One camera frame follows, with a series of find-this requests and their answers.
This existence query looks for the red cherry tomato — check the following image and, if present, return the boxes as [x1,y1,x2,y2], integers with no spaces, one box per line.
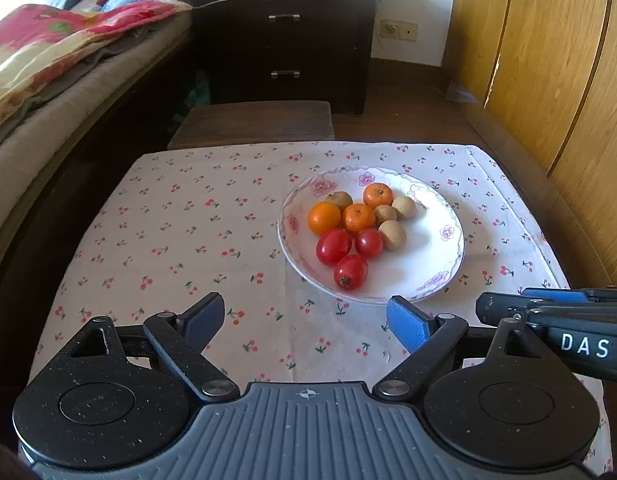
[355,228,384,259]
[316,229,351,266]
[333,255,369,290]

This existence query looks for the brown longan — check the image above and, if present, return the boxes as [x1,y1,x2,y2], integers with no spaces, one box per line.
[325,191,353,211]

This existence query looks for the small dark wooden stool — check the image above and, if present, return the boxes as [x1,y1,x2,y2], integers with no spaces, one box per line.
[168,101,334,150]

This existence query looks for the dark wooden nightstand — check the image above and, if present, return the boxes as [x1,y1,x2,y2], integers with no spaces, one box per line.
[190,0,377,115]

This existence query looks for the red cherry tomato bottom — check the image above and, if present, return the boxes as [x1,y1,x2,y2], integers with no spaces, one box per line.
[316,229,351,266]

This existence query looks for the red cherry tomato top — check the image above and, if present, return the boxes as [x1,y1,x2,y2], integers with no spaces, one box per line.
[355,228,384,259]

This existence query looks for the wooden wardrobe doors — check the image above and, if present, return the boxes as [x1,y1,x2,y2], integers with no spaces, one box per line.
[442,0,617,287]

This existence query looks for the floral pink yellow quilt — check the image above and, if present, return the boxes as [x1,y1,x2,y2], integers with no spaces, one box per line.
[0,0,191,126]

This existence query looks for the mandarin orange with stem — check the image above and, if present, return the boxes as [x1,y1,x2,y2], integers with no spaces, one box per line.
[363,182,393,209]

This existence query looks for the beige mattress bed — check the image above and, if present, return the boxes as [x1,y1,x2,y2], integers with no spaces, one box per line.
[0,10,191,244]

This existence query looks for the cherry print tablecloth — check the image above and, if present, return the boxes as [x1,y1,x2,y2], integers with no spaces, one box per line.
[27,140,614,474]

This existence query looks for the white floral ceramic plate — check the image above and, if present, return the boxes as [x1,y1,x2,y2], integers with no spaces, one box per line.
[278,166,465,304]

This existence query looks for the tan longan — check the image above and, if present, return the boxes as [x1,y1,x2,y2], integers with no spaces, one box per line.
[373,204,398,226]
[392,196,417,220]
[378,220,407,252]

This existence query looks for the wall power socket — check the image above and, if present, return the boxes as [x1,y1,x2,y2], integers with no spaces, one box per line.
[379,18,418,42]

